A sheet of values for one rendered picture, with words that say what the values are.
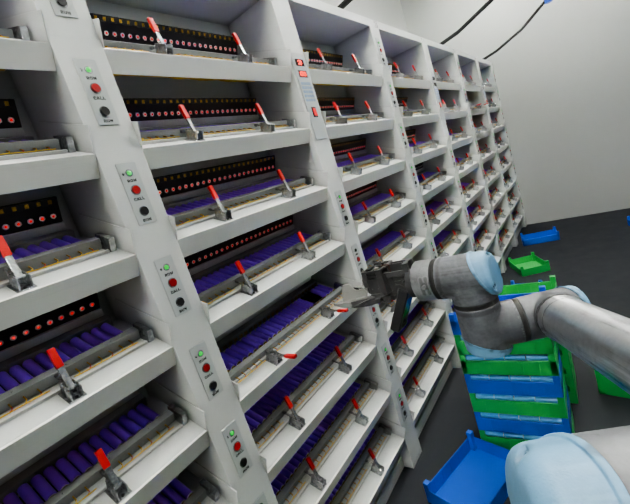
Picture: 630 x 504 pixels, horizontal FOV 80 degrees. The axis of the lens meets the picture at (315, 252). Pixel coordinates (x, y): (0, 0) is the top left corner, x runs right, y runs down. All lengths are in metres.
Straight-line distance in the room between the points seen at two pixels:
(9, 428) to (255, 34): 1.21
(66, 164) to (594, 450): 0.79
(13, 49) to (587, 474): 0.90
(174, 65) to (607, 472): 0.98
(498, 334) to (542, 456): 0.54
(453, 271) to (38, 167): 0.77
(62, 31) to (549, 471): 0.92
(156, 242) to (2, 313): 0.27
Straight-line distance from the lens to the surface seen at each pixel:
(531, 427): 1.65
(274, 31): 1.39
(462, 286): 0.81
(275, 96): 1.38
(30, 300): 0.74
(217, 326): 0.90
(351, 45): 2.03
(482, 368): 1.54
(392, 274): 0.89
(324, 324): 1.18
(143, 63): 0.97
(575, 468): 0.32
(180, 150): 0.92
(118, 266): 0.79
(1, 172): 0.77
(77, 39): 0.91
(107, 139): 0.84
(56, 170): 0.80
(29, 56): 0.87
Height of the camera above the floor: 1.15
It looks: 10 degrees down
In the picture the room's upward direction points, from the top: 18 degrees counter-clockwise
